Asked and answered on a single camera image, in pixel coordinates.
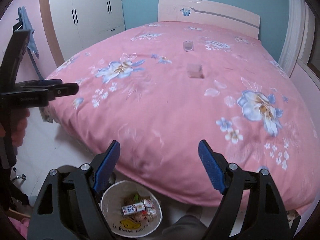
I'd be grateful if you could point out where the white blue milk carton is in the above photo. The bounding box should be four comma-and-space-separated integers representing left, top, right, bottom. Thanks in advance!
121, 202, 146, 216

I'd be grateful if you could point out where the white round trash bin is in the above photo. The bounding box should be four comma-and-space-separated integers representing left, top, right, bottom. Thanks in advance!
100, 180, 163, 238

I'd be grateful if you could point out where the person's left hand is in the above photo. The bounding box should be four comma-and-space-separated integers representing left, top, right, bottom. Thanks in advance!
10, 108, 30, 147

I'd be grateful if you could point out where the blue hanging cloth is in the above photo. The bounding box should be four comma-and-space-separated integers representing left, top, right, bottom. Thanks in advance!
18, 6, 39, 58

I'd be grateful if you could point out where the pink slipper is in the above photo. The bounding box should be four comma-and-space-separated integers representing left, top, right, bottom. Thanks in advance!
9, 217, 30, 239

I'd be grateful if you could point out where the white wardrobe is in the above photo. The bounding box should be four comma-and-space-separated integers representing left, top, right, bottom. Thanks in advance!
39, 0, 125, 66

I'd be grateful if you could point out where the pink floral bedspread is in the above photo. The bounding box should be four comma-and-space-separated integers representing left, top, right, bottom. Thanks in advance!
47, 22, 319, 213

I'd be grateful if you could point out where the clear plastic cup far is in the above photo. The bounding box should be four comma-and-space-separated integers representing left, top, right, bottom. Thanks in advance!
183, 40, 194, 52

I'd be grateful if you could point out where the clear plastic cup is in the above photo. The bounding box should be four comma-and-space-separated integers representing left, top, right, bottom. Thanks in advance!
187, 64, 204, 79
183, 40, 194, 52

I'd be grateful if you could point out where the clear plastic cup near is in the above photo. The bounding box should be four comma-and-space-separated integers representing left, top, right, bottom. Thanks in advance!
187, 64, 204, 79

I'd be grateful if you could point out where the pink wooden headboard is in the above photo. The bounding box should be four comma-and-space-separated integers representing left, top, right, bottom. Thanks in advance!
158, 0, 260, 39

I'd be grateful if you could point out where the white curtain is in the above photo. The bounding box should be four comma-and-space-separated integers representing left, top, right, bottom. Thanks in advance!
278, 0, 305, 77

